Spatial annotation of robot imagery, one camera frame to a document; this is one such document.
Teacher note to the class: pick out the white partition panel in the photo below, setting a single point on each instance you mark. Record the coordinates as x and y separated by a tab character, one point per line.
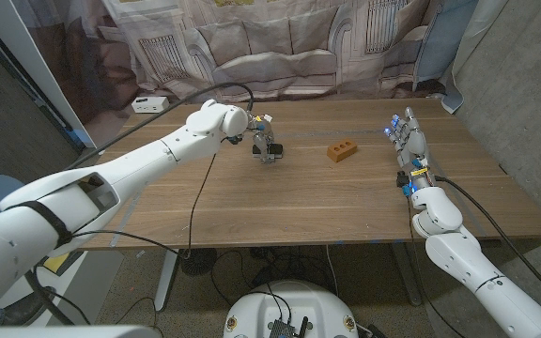
31	61

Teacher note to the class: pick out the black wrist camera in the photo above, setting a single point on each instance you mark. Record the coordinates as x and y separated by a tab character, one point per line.
235	140
401	179

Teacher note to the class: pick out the white robot torso base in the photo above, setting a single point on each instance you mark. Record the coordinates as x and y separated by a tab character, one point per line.
298	305

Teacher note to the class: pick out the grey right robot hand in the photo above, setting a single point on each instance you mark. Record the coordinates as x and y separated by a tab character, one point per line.
415	143

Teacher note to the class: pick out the dark shoe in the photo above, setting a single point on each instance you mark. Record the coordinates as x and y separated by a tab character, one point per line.
17	310

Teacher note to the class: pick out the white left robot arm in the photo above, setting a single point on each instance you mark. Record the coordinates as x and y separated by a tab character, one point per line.
148	159

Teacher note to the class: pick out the grey table leg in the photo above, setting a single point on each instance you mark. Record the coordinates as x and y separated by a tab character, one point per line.
406	277

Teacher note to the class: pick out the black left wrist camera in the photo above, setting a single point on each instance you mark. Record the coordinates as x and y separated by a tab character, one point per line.
235	140

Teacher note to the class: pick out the grey fabric cloth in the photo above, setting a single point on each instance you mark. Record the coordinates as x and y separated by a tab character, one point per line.
298	47

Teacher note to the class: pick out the white power box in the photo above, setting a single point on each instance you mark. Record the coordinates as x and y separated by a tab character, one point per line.
150	104

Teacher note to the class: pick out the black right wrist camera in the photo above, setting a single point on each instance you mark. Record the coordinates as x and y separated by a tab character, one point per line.
401	179

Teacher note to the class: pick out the white floor platform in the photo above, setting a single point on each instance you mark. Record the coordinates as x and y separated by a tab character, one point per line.
92	281

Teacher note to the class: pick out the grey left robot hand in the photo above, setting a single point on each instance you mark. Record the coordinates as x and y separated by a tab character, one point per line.
262	138

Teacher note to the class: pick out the black round floor fan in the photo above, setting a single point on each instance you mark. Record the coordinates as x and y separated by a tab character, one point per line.
200	264

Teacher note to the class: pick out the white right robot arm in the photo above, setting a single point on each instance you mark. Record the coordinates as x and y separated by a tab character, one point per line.
468	263

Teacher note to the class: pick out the orange brick block with holes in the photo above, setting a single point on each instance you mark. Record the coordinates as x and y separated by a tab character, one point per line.
341	151

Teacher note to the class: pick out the white table leg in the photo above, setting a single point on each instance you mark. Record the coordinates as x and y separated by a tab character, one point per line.
166	281

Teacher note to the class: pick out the black module on torso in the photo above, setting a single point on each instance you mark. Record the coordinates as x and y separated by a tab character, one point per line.
282	328

